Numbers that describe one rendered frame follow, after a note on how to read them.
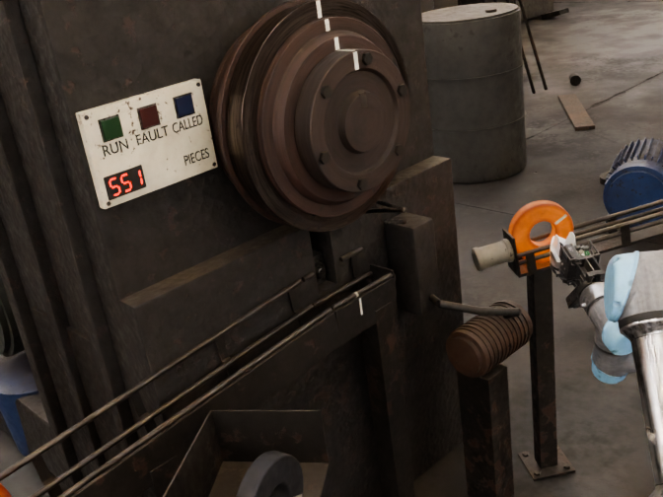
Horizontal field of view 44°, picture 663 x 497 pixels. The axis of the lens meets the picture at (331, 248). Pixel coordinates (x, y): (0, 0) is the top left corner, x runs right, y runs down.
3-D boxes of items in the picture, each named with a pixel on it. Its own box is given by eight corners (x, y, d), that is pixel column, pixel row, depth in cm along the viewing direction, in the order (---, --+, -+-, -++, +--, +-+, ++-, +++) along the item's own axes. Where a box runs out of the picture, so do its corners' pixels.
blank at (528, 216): (532, 269, 207) (537, 274, 204) (495, 229, 201) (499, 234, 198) (581, 229, 203) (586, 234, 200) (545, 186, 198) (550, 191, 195)
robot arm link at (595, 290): (618, 316, 175) (581, 322, 174) (608, 301, 179) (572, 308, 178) (623, 290, 170) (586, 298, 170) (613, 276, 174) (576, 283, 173)
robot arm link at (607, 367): (647, 385, 175) (653, 350, 168) (593, 388, 176) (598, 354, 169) (637, 356, 181) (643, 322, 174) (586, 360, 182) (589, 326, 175)
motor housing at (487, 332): (455, 499, 220) (439, 326, 199) (503, 457, 233) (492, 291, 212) (495, 520, 211) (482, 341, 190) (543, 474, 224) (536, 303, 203)
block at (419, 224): (390, 308, 206) (379, 220, 197) (410, 295, 211) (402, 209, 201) (422, 319, 198) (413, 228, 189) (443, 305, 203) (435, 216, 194)
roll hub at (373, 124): (305, 208, 160) (283, 66, 149) (400, 166, 177) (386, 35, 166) (325, 213, 156) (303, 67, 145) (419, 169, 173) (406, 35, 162)
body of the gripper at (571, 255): (590, 237, 182) (615, 272, 173) (585, 265, 187) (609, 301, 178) (557, 244, 181) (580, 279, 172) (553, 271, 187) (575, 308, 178)
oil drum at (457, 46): (403, 176, 474) (387, 20, 439) (465, 147, 509) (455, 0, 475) (486, 191, 432) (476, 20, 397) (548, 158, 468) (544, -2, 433)
